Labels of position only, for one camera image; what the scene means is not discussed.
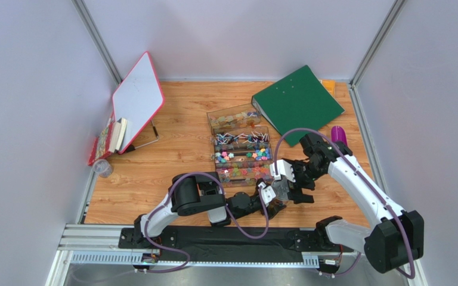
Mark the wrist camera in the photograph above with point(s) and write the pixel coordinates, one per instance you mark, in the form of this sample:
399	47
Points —
281	169
266	192

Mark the translucent gummy candy bin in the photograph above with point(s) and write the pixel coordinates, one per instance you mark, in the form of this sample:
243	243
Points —
244	173

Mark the colourful star candy bin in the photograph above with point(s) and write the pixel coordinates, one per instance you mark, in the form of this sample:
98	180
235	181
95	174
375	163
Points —
250	152

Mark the metal wire handle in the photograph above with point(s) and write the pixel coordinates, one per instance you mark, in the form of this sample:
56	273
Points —
147	136

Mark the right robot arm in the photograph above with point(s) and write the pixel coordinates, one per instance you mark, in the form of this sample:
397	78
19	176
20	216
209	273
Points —
394	238

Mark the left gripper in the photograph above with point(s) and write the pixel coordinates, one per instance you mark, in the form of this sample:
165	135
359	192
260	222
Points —
274	210

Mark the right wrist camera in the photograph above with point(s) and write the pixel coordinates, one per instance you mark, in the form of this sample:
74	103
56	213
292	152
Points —
281	169

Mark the purple plastic scoop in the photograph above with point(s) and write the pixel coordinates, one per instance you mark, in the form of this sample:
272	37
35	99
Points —
338	135

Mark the white board red frame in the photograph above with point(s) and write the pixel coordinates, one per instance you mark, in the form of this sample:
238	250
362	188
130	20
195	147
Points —
137	99

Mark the small clear cup left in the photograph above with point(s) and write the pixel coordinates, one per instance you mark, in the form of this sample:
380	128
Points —
102	168

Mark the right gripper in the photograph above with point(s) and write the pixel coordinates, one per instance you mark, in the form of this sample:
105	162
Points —
296	181

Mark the lollipop candy bin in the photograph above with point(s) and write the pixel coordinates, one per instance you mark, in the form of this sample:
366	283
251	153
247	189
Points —
237	137

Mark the green clipboard folder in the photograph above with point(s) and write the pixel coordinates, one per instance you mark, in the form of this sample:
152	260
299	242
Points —
298	100

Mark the clear candy bin back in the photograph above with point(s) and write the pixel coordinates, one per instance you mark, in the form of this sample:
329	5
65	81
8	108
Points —
240	116

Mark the orange notebook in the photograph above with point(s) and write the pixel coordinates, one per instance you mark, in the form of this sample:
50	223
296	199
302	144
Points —
330	86

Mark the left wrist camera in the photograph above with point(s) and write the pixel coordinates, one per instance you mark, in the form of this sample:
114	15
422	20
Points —
266	192

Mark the aluminium front rail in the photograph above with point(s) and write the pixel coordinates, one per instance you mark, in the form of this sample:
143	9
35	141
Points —
201	246

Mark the stack of books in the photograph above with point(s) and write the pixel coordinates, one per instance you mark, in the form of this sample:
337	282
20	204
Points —
109	141

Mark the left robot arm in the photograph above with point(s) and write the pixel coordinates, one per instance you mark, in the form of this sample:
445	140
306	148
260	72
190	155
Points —
198	192

